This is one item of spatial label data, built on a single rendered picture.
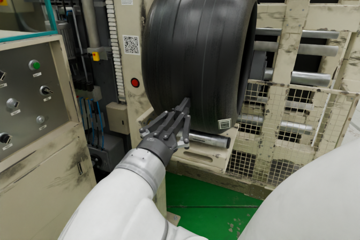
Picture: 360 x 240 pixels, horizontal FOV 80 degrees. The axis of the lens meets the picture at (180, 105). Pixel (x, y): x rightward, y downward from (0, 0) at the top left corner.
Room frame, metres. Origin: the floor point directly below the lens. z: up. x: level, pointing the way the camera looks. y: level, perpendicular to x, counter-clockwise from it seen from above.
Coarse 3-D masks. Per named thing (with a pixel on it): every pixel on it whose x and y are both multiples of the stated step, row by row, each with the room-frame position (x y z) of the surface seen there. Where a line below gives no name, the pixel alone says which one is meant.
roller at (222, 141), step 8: (152, 120) 0.79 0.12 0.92; (176, 136) 0.72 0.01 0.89; (192, 136) 0.69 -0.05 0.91; (200, 136) 0.68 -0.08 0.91; (208, 136) 0.68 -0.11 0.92; (216, 136) 0.67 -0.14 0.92; (224, 136) 0.67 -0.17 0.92; (208, 144) 0.67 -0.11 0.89; (216, 144) 0.65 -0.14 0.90; (224, 144) 0.64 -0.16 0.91
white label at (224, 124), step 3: (219, 120) 0.57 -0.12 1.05; (222, 120) 0.56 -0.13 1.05; (225, 120) 0.56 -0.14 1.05; (228, 120) 0.56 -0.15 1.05; (219, 123) 0.57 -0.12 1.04; (222, 123) 0.57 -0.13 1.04; (225, 123) 0.57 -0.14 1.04; (228, 123) 0.58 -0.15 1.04; (219, 126) 0.58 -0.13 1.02; (222, 126) 0.58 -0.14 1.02; (225, 126) 0.59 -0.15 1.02; (228, 126) 0.59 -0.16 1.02; (219, 129) 0.59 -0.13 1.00
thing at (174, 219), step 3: (168, 213) 1.03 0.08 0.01; (171, 213) 1.03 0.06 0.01; (168, 216) 1.00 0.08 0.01; (171, 216) 1.00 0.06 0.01; (174, 216) 0.99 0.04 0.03; (177, 216) 1.00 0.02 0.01; (180, 216) 1.00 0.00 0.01; (168, 219) 0.98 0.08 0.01; (171, 219) 0.98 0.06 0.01; (174, 219) 0.98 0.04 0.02; (177, 219) 0.98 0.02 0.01; (171, 222) 0.96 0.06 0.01; (174, 222) 0.96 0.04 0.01; (177, 222) 0.96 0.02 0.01; (174, 225) 0.94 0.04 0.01
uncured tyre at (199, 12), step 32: (160, 0) 0.69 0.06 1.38; (192, 0) 0.65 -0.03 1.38; (224, 0) 0.62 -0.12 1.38; (256, 0) 0.79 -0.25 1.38; (160, 32) 0.62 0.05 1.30; (192, 32) 0.59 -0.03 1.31; (224, 32) 0.57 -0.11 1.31; (160, 64) 0.60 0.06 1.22; (192, 64) 0.56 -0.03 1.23; (224, 64) 0.55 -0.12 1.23; (160, 96) 0.60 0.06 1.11; (192, 96) 0.56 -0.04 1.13; (224, 96) 0.55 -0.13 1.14; (192, 128) 0.65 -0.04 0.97
